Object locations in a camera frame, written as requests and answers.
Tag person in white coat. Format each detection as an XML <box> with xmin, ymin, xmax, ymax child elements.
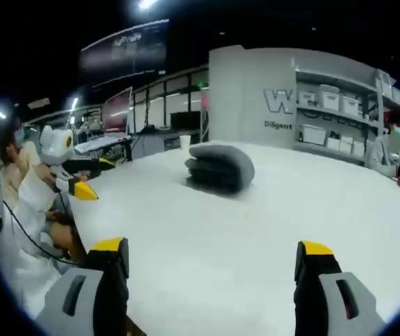
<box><xmin>0</xmin><ymin>209</ymin><xmax>64</xmax><ymax>316</ymax></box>

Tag grey lettered partition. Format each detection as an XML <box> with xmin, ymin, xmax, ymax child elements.
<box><xmin>208</xmin><ymin>44</ymin><xmax>297</xmax><ymax>148</ymax></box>

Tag black cable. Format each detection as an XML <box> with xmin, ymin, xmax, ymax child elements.
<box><xmin>2</xmin><ymin>199</ymin><xmax>82</xmax><ymax>267</ymax></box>

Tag black monitor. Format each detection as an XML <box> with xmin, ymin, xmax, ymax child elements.
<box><xmin>170</xmin><ymin>111</ymin><xmax>201</xmax><ymax>130</ymax></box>

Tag red-lit monitor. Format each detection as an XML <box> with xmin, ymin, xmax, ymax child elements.
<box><xmin>101</xmin><ymin>87</ymin><xmax>134</xmax><ymax>136</ymax></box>

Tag group of white storage boxes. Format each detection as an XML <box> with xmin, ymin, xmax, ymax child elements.
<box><xmin>299</xmin><ymin>82</ymin><xmax>400</xmax><ymax>158</ymax></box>

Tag person's leg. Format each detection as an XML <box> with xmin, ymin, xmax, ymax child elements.
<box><xmin>51</xmin><ymin>222</ymin><xmax>86</xmax><ymax>264</ymax></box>

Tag grey shelving unit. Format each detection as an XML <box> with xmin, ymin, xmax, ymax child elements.
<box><xmin>292</xmin><ymin>57</ymin><xmax>400</xmax><ymax>165</ymax></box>

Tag large overhead display screen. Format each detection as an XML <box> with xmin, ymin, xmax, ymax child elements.
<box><xmin>79</xmin><ymin>19</ymin><xmax>170</xmax><ymax>88</ymax></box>

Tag white background desk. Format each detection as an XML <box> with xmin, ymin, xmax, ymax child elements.
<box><xmin>73</xmin><ymin>136</ymin><xmax>133</xmax><ymax>155</ymax></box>

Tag grey towel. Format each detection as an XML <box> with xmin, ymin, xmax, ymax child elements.
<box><xmin>184</xmin><ymin>143</ymin><xmax>256</xmax><ymax>193</ymax></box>

